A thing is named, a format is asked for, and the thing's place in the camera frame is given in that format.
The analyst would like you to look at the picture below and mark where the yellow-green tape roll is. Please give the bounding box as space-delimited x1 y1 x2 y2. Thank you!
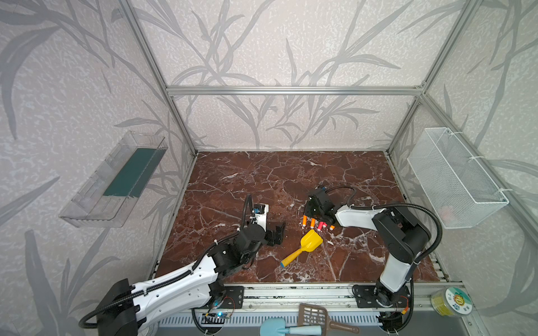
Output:
430 287 474 318

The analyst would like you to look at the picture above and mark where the brown toy slotted spatula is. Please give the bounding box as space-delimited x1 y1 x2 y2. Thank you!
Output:
298 303 360 335

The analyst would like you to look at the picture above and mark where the aluminium mounting rail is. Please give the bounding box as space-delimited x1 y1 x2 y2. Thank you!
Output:
150 282 480 316

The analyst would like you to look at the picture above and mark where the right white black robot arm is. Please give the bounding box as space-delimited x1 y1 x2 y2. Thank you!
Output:
304 186 443 307

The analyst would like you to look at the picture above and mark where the teal toy shovel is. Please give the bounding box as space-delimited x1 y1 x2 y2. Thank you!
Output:
259 318 322 336

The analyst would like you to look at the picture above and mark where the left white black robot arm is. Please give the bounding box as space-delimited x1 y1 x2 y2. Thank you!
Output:
78 222 285 335

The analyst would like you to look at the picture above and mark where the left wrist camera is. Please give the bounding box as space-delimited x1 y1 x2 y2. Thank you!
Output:
251 203 269 230

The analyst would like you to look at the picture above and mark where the white wire mesh basket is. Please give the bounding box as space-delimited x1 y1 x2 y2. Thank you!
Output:
408 127 509 229

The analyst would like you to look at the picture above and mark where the clear plastic wall bin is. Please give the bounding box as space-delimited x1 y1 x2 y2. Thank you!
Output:
59 131 168 228

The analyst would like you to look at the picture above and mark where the yellow toy shovel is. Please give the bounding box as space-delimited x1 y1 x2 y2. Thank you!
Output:
280 230 323 267

